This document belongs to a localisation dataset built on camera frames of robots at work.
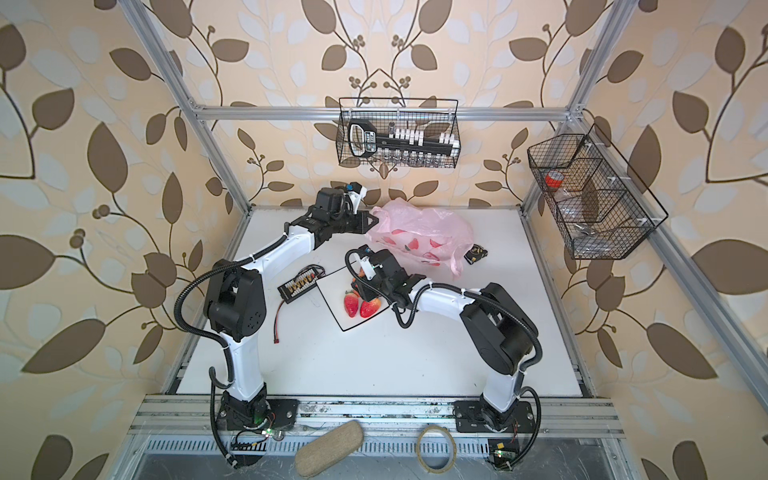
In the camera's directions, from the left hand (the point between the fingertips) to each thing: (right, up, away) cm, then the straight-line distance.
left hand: (380, 216), depth 89 cm
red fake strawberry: (-9, -26, 0) cm, 27 cm away
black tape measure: (+32, -12, +14) cm, 37 cm away
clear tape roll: (+17, -56, -22) cm, 63 cm away
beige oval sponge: (-11, -55, -21) cm, 60 cm away
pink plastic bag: (+16, -6, +7) cm, 19 cm away
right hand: (-6, -20, 0) cm, 21 cm away
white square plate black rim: (-16, -23, +8) cm, 29 cm away
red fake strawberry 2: (-4, -28, 0) cm, 28 cm away
